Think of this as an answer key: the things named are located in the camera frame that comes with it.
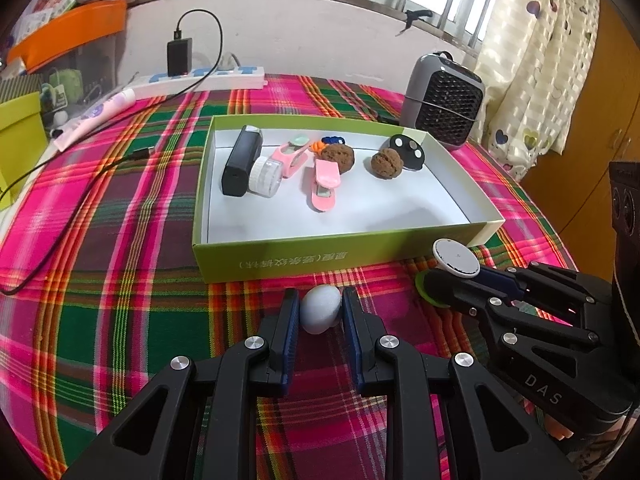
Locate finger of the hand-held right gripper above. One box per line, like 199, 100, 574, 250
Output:
475, 262, 612, 312
424, 269, 601, 357

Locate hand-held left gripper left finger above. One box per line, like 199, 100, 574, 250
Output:
62, 287, 301, 480

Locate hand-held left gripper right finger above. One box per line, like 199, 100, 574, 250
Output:
341, 287, 583, 480

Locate white disc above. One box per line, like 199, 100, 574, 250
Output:
415, 239, 481, 307

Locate small white egg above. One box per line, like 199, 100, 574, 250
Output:
300, 285, 343, 336

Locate green and white cardboard box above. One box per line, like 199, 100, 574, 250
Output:
192, 114, 506, 285

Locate black pad with white dots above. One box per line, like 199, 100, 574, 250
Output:
389, 134, 426, 171

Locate brown walnut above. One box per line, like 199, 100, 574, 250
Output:
320, 143, 356, 177
370, 147, 405, 180

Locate plain pink clip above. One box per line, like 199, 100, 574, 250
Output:
306, 157, 341, 212

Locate white ribbed-lid small jar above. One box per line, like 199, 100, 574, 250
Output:
249, 156, 287, 199

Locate black rectangular power bank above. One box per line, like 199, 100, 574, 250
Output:
221, 126, 263, 197

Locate pink clip with green pad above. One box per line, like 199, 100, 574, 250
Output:
272, 136, 310, 181

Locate blue and orange knitted toy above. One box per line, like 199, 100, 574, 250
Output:
309, 135, 346, 154

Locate person's right hand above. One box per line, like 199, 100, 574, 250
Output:
542, 402, 628, 444

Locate grey fan heater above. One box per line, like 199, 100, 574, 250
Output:
400, 52, 486, 151

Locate wooden cabinet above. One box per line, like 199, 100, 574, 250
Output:
520, 0, 640, 271

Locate pink plaid tablecloth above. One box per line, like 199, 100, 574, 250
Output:
0, 72, 581, 480

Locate heart print curtain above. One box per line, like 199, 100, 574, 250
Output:
472, 0, 601, 181

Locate black window hook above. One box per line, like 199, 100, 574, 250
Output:
397, 9, 433, 36

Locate white power strip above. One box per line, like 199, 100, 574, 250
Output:
132, 65, 265, 100

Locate pink and white tube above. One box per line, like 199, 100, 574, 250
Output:
52, 88, 137, 151

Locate black charger plug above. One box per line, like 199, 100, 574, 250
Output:
166, 37, 193, 76

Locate yellow-green box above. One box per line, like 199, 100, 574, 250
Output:
0, 91, 43, 201

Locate grey zigzag striped box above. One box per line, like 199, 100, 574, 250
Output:
0, 74, 46, 106

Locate clear bin with orange lid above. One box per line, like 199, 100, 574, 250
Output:
7, 0, 128, 126

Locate printed paper packets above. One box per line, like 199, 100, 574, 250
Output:
10, 0, 76, 46

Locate black charger cable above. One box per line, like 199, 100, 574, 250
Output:
0, 8, 223, 296

